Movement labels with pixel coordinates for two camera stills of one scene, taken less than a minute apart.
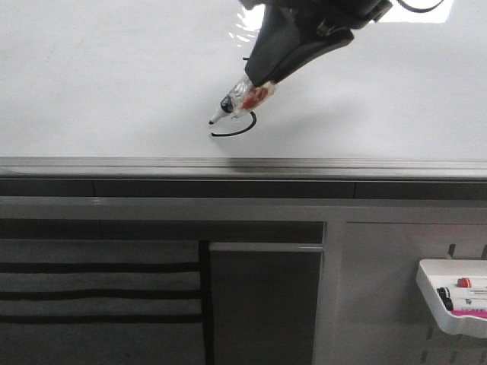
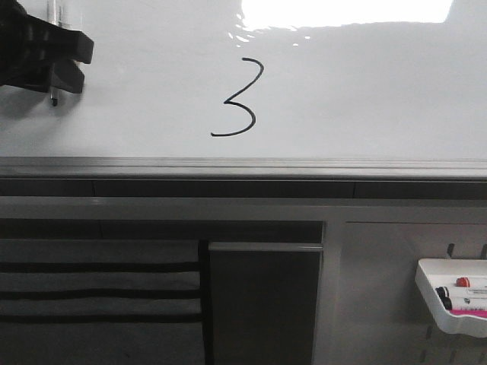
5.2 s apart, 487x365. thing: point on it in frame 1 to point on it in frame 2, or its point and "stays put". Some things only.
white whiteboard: x=143 y=78 stays put
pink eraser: x=481 y=313 stays put
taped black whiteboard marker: x=243 y=96 to x=56 y=14
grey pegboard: x=386 y=318 stays put
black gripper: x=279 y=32 to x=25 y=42
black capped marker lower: x=449 y=303 stays put
